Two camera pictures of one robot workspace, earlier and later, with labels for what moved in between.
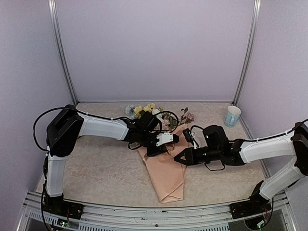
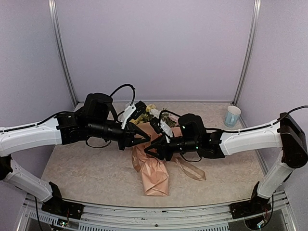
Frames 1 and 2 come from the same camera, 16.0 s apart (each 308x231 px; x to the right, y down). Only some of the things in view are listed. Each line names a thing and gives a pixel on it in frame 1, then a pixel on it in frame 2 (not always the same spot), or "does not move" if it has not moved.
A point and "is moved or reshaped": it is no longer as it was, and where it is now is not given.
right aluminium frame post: x=252 y=53 does not move
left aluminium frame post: x=57 y=43 does not move
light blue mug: x=232 y=116 does not move
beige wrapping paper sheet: x=166 y=175 is moved or reshaped
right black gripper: x=188 y=152 → x=163 y=152
